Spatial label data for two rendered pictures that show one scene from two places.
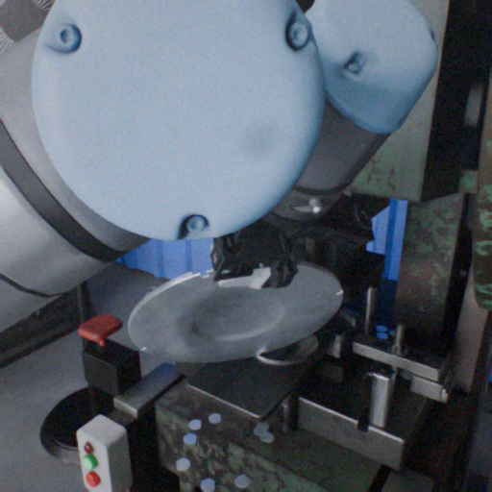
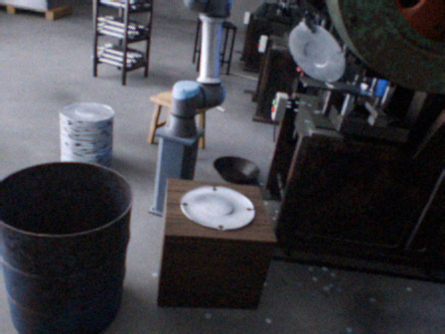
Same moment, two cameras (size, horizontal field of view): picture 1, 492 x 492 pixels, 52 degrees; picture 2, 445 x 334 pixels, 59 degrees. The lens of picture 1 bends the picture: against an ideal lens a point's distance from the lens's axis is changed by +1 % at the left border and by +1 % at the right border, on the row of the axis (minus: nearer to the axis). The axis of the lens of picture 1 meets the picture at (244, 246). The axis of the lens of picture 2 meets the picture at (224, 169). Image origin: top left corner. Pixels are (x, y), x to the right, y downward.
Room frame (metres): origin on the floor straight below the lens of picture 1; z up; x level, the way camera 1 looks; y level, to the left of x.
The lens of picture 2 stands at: (-0.73, -1.20, 1.20)
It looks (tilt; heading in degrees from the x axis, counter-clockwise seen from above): 28 degrees down; 52
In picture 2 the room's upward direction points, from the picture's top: 11 degrees clockwise
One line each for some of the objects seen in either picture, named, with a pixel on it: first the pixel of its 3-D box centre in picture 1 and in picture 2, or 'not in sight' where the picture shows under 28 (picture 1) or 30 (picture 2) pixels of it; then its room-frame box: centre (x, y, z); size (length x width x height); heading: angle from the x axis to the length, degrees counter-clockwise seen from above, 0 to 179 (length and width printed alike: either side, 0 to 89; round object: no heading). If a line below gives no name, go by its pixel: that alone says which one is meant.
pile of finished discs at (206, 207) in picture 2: not in sight; (218, 206); (0.06, -0.19, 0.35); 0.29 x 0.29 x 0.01
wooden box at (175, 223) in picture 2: not in sight; (211, 242); (0.06, -0.19, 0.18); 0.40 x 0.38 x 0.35; 153
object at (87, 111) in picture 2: not in sight; (87, 111); (-0.13, 0.91, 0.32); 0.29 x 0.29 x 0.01
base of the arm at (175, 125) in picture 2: not in sight; (182, 121); (0.13, 0.29, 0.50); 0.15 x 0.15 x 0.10
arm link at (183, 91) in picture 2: not in sight; (186, 97); (0.14, 0.29, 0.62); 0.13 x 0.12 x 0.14; 8
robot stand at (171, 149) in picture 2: not in sight; (176, 172); (0.13, 0.29, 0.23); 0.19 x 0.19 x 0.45; 40
